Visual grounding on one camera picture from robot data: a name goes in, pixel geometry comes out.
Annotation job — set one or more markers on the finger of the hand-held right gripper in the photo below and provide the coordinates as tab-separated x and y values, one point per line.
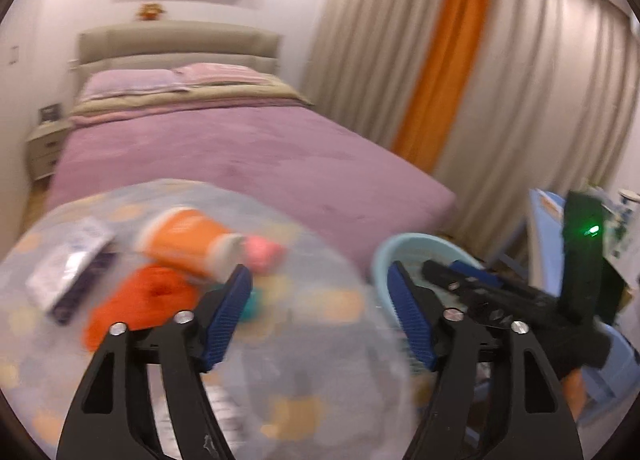
442	276
480	272

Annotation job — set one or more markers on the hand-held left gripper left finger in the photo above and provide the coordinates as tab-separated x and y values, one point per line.
227	320

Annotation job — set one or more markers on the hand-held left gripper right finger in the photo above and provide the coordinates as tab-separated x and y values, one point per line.
410	320

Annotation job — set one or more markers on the small teal item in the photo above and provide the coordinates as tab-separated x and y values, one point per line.
251	305

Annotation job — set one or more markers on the teal plastic basket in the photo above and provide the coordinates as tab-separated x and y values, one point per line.
415	245

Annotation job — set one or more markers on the light blue plastic chair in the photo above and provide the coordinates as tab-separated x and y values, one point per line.
617	370
545	225

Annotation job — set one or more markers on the pink soft item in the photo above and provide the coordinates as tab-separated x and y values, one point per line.
262	252

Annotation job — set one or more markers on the white mug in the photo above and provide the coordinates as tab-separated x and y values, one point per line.
630	205

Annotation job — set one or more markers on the patterned grey tablecloth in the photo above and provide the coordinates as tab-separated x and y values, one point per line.
310	340

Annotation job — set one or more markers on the orange white tube bottle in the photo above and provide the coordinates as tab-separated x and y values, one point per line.
185	240

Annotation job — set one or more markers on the orange cloth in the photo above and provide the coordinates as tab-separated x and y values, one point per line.
135	305

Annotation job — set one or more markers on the purple patterned box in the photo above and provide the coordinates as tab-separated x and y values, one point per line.
85	295

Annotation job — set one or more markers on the white and blue packet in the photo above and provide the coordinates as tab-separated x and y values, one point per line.
70	260

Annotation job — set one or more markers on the purple bed blanket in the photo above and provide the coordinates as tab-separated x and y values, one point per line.
250	150

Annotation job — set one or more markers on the beige curtain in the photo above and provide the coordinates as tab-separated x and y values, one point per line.
540	90
370	40

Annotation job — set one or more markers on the orange curtain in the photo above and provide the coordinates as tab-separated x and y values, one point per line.
440	65

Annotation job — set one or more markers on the beige quilt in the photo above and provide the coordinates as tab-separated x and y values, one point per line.
240	93

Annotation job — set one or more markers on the beige nightstand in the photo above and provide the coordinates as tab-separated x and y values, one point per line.
47	150

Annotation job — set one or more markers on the pink pillow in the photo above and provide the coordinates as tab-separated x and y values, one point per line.
220	73

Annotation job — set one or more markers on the purple pillow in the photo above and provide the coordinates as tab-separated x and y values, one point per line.
130	83

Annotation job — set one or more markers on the beige padded headboard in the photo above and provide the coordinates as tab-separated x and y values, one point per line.
175	43

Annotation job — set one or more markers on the orange plush toy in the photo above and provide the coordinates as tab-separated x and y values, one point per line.
150	11

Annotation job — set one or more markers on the small picture frame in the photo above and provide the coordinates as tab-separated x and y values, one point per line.
50	112

